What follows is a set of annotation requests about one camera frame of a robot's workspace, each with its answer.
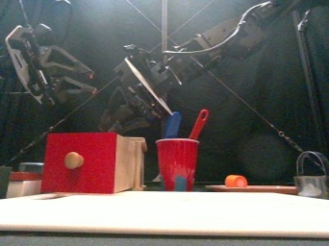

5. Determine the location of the red ribbed cup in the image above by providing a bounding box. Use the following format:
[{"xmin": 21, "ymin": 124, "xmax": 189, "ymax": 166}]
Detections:
[{"xmin": 154, "ymin": 137, "xmax": 201, "ymax": 192}]

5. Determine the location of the red plastic utensil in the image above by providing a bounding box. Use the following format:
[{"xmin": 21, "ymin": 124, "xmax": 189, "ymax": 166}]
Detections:
[{"xmin": 187, "ymin": 109, "xmax": 211, "ymax": 141}]

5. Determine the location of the red drawer with wooden knob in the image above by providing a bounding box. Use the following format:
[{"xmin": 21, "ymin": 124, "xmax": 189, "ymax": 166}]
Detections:
[{"xmin": 40, "ymin": 132, "xmax": 139, "ymax": 195}]

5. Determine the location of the flat brown plate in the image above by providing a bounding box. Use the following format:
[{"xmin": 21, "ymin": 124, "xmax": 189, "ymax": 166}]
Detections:
[{"xmin": 205, "ymin": 184, "xmax": 300, "ymax": 196}]

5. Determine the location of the orange toy food piece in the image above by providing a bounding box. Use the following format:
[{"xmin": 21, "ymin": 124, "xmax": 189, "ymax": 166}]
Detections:
[{"xmin": 223, "ymin": 174, "xmax": 249, "ymax": 188}]

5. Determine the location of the green block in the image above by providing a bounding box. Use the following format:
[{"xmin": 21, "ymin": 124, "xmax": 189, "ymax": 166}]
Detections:
[{"xmin": 0, "ymin": 165, "xmax": 13, "ymax": 200}]

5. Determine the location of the white cutting board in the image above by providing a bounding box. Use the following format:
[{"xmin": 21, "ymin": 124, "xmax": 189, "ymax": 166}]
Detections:
[{"xmin": 0, "ymin": 190, "xmax": 329, "ymax": 239}]

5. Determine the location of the diagonal wire with turnbuckle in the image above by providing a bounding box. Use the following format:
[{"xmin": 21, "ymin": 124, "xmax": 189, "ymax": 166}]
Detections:
[{"xmin": 122, "ymin": 0, "xmax": 329, "ymax": 167}]

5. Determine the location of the small metal pail with handle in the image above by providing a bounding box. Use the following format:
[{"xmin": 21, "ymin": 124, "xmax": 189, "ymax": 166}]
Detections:
[{"xmin": 293, "ymin": 150, "xmax": 329, "ymax": 200}]

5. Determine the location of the white block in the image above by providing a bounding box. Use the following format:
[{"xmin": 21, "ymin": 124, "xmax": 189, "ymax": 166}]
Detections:
[{"xmin": 5, "ymin": 179, "xmax": 44, "ymax": 199}]

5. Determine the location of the black vertical stand pole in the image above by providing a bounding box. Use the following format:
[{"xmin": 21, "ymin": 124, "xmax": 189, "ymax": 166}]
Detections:
[{"xmin": 292, "ymin": 9, "xmax": 329, "ymax": 155}]

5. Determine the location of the thin diagonal wire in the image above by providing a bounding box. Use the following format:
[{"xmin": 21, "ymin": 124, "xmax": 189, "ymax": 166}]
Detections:
[{"xmin": 4, "ymin": 0, "xmax": 217, "ymax": 166}]

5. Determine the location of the vertical metal frame pole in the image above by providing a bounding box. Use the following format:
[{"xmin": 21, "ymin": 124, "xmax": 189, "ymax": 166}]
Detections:
[{"xmin": 160, "ymin": 0, "xmax": 168, "ymax": 65}]

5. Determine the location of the blue plastic utensil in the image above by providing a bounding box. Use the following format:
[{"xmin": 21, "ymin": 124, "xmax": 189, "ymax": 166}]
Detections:
[{"xmin": 163, "ymin": 111, "xmax": 183, "ymax": 139}]

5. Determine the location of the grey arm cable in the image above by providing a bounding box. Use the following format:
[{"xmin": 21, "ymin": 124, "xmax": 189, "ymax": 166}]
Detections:
[{"xmin": 163, "ymin": 0, "xmax": 275, "ymax": 56}]

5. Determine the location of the red flat block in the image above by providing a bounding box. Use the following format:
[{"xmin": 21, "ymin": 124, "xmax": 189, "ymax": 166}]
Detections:
[{"xmin": 8, "ymin": 171, "xmax": 45, "ymax": 183}]

